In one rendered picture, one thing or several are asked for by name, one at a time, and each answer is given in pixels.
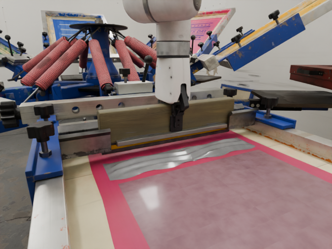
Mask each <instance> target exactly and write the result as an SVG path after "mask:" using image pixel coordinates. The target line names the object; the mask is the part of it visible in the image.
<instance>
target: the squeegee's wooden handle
mask: <svg viewBox="0 0 332 249"><path fill-rule="evenodd" d="M188 102H189V108H188V109H186V110H185V111H184V115H183V128H182V129H188V128H194V127H200V126H206V125H214V124H220V123H226V124H227V121H228V114H229V113H230V112H232V111H234V98H232V97H220V98H210V99H201V100H191V101H188ZM170 116H172V114H171V104H168V103H163V104H153V105H143V106H134V107H124V108H115V109H105V110H98V111H97V121H98V130H101V129H108V128H110V130H111V133H110V137H111V145H116V140H121V139H127V138H134V137H140V136H145V135H151V134H158V133H164V132H170Z"/></svg>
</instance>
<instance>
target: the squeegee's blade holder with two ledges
mask: <svg viewBox="0 0 332 249"><path fill-rule="evenodd" d="M226 127H227V124H226V123H220V124H212V125H206V126H200V127H194V128H188V129H183V130H182V131H176V132H171V131H170V132H164V133H158V134H151V135H145V136H140V137H134V138H127V139H121V140H116V145H117V146H118V147H120V146H125V145H131V144H136V143H142V142H148V141H153V140H159V139H165V138H170V137H176V136H182V135H187V134H192V133H198V132H204V131H210V130H215V129H221V128H226Z"/></svg>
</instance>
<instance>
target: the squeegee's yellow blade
mask: <svg viewBox="0 0 332 249"><path fill-rule="evenodd" d="M223 129H226V128H221V129H215V130H210V131H204V132H198V133H192V134H187V135H182V136H176V137H170V138H165V139H159V140H153V141H148V142H142V143H136V144H131V145H125V146H120V147H118V146H117V145H111V149H118V148H123V147H129V146H134V145H140V144H145V143H151V142H157V141H162V140H168V139H173V138H179V137H184V136H189V135H195V134H201V133H206V132H212V131H217V130H223Z"/></svg>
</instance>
